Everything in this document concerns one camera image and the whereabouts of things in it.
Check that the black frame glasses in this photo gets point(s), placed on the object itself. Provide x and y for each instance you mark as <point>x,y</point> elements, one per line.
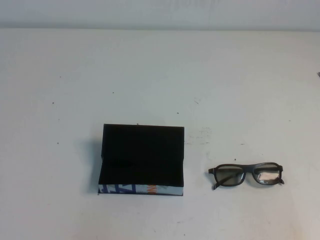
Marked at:
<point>250,167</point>

